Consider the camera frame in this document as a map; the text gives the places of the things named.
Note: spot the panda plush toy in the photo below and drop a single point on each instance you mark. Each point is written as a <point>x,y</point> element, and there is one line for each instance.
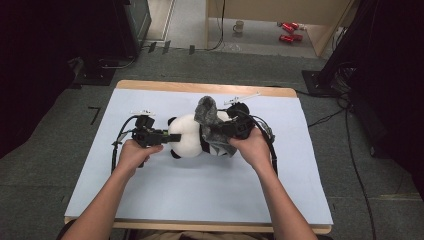
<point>186,133</point>

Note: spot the wooden table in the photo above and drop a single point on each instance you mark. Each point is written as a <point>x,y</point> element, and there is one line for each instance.
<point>200,87</point>

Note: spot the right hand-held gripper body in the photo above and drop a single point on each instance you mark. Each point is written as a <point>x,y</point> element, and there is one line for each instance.
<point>241,125</point>

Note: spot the dark green cabinet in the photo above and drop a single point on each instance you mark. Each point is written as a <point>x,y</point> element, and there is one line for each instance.
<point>140,20</point>

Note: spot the red can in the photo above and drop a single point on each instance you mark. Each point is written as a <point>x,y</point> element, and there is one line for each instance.
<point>298,37</point>
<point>286,38</point>
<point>287,28</point>
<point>295,25</point>

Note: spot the black stand base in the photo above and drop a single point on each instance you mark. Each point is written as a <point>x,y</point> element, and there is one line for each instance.
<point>96,75</point>

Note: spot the light blue table mat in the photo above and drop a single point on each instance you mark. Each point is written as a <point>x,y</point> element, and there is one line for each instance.
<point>200,193</point>

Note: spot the person's left hand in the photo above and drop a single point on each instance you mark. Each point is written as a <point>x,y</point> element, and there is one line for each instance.
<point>133,158</point>

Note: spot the light wooden cabinet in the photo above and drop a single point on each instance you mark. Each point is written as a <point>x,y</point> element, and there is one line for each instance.
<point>266,8</point>

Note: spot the black tape strip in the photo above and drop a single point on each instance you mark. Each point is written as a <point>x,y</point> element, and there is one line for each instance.
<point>166,47</point>
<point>152,47</point>
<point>192,49</point>

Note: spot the black floor plate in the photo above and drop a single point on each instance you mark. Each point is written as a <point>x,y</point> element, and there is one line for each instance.
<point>315,83</point>

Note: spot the grey fuzzy doll garment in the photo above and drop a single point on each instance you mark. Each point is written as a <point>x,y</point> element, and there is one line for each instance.
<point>208,120</point>

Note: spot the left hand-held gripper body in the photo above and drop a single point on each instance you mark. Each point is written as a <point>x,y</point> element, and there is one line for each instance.
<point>146,136</point>

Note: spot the beige mug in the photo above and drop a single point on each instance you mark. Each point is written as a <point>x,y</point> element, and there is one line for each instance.
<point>238,26</point>

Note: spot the black slanted stand pole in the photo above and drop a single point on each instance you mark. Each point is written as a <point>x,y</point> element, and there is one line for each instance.
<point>346,36</point>

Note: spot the black curtain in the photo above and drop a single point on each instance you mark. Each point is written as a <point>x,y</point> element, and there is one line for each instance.
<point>400,100</point>
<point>26,66</point>

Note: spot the person's right hand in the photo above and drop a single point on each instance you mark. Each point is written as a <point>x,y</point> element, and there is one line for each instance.
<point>255,150</point>

